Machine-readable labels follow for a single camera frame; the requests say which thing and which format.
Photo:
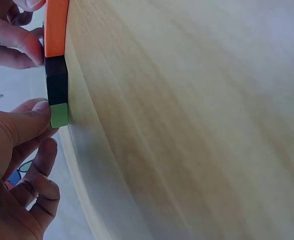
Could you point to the person's right hand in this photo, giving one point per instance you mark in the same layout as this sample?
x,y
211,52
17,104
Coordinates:
x,y
9,32

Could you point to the person's right fingers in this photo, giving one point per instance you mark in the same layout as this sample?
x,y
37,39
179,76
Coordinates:
x,y
24,40

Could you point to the person's left thumb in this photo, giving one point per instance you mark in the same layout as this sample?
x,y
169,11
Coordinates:
x,y
29,123

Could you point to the green block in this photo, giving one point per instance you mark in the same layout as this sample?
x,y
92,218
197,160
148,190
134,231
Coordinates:
x,y
60,115

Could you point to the orange block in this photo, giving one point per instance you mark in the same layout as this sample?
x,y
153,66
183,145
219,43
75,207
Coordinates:
x,y
56,30

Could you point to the black block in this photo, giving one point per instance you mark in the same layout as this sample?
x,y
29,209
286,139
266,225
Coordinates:
x,y
58,87

